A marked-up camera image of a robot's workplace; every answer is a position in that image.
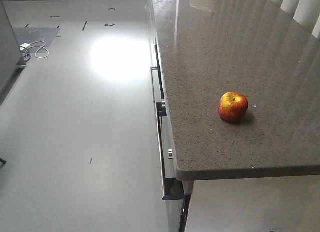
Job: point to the grey cabinet at left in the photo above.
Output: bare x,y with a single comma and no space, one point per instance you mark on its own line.
11,57

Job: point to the white power adapter with cable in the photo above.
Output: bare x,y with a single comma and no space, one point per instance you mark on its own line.
40,45

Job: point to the grey stone kitchen counter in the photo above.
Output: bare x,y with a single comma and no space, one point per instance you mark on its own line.
262,173

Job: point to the red yellow apple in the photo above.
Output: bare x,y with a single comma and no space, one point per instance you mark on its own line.
233,106

